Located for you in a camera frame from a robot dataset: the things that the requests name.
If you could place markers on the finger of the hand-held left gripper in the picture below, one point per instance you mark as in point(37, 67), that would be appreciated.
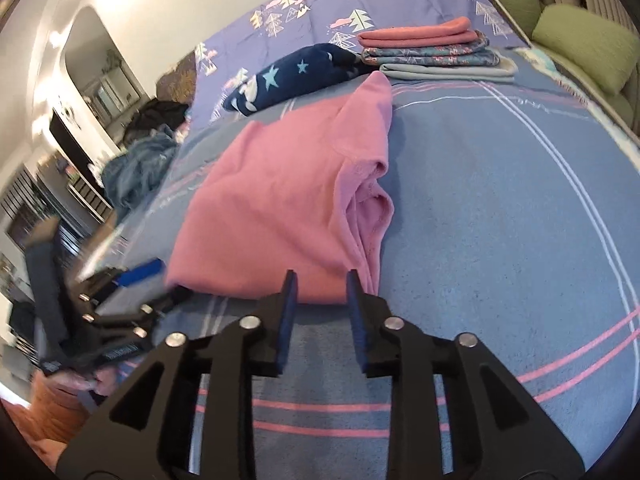
point(140, 272)
point(165, 300)

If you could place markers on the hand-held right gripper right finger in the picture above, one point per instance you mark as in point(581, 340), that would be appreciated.
point(359, 315)

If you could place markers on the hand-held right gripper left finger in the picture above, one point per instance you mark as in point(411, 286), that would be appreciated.
point(286, 310)

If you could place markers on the pink shirt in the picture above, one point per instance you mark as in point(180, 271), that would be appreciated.
point(275, 200)

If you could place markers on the person's left hand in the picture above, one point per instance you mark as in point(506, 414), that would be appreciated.
point(102, 379)

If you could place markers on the blue-grey fleece garment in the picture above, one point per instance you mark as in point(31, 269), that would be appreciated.
point(135, 170)

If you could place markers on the black television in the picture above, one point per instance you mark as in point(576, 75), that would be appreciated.
point(70, 137)

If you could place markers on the black cloth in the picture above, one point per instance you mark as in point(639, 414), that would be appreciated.
point(155, 117)

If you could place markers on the dark floral pillow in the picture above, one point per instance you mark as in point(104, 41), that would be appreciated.
point(175, 80)

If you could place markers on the navy star print fleece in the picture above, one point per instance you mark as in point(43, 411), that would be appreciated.
point(290, 77)

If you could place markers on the grey folded cloth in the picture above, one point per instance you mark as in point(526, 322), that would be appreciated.
point(450, 74)

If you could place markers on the floral folded cloth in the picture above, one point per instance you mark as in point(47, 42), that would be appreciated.
point(430, 55)

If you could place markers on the coral folded cloth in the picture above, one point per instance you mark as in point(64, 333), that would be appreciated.
point(415, 34)

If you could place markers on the purple tree-print pillow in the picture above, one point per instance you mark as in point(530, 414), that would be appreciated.
point(320, 5)

